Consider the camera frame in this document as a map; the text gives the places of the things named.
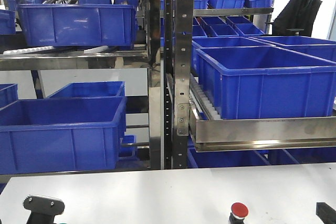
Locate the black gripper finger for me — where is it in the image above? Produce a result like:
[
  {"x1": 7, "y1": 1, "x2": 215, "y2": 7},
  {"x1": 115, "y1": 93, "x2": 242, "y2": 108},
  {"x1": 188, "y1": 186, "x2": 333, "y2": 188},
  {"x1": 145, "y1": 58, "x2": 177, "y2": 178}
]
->
[{"x1": 316, "y1": 202, "x2": 336, "y2": 224}]

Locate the red mushroom push button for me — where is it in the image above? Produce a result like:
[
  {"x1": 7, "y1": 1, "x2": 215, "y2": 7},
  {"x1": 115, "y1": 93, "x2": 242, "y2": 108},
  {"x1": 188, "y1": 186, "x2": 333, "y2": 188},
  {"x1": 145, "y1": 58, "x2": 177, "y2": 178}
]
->
[{"x1": 228, "y1": 202, "x2": 249, "y2": 224}]

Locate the blue bin right shelf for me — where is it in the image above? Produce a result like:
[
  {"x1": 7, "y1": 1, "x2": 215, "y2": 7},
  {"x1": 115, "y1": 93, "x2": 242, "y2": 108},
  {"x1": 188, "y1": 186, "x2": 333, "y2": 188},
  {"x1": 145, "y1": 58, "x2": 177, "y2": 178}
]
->
[{"x1": 196, "y1": 46, "x2": 335, "y2": 120}]

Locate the blue bin lower left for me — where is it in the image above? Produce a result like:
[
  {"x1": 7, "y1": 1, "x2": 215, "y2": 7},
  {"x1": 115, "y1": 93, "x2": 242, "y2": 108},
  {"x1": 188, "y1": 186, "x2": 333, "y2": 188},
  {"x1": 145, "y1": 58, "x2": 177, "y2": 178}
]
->
[{"x1": 1, "y1": 97, "x2": 127, "y2": 175}]

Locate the blue bin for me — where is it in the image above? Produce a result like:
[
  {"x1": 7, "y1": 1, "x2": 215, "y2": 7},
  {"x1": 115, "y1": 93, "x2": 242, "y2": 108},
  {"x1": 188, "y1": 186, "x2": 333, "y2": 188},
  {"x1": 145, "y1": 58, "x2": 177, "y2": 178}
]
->
[
  {"x1": 1, "y1": 97, "x2": 127, "y2": 175},
  {"x1": 17, "y1": 4, "x2": 137, "y2": 47}
]

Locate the blue bin upper left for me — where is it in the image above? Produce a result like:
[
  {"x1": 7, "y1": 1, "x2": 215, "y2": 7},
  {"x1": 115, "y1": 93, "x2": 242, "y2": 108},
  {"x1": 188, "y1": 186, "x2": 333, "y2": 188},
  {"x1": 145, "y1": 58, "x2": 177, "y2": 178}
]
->
[{"x1": 17, "y1": 4, "x2": 137, "y2": 47}]

